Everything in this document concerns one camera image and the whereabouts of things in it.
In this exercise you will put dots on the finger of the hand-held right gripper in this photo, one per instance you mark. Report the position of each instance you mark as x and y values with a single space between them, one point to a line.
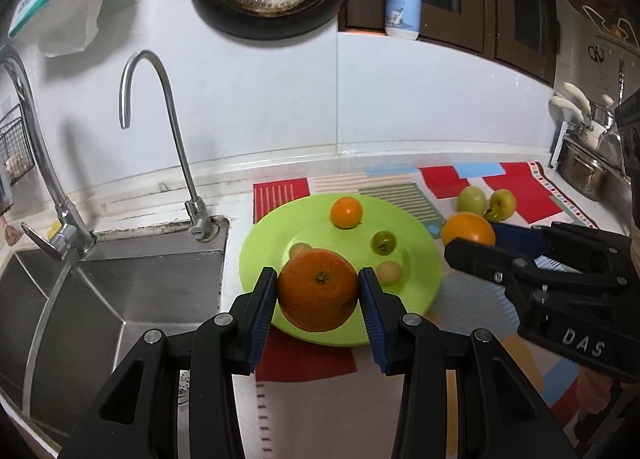
520 239
480 259

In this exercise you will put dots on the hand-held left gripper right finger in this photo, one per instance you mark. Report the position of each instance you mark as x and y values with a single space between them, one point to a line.
372 319

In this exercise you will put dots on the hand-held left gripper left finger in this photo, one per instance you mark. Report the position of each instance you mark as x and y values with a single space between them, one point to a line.
260 311

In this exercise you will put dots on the bright smooth orange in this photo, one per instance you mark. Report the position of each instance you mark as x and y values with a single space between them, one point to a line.
467 229

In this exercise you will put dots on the yellow-brown round fruit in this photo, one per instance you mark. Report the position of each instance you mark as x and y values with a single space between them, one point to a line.
391 273
299 250

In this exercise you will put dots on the dark orange mandarin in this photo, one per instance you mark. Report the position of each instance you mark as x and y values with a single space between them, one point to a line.
317 291

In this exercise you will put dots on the green mandarin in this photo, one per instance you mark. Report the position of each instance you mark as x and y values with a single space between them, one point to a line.
383 242

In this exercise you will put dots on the green plate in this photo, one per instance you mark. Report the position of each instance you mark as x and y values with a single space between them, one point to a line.
310 224

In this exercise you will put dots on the small orange tangerine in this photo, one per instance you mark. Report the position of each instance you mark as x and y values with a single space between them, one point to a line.
346 212

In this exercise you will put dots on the person's right hand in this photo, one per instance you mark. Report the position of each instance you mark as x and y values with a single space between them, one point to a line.
602 394

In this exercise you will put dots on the green apple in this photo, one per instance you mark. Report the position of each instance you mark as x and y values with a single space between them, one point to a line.
502 203
472 199

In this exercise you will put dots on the stainless steel pot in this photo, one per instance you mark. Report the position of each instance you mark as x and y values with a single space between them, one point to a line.
582 171

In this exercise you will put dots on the metal dish rack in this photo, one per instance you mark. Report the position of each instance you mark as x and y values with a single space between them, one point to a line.
559 149

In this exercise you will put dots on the colourful patchwork table mat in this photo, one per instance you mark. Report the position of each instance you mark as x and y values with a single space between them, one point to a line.
310 419

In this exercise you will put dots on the metal ladle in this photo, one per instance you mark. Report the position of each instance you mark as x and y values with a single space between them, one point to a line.
610 146

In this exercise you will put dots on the stainless steel sink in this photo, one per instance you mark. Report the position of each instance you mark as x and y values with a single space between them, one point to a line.
125 289

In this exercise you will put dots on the black scissors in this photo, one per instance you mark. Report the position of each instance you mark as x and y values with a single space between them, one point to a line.
596 54

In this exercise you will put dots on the thin gooseneck faucet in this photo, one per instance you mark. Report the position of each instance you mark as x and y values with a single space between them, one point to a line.
172 129

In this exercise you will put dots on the large chrome faucet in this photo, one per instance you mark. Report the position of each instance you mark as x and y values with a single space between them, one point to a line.
47 174

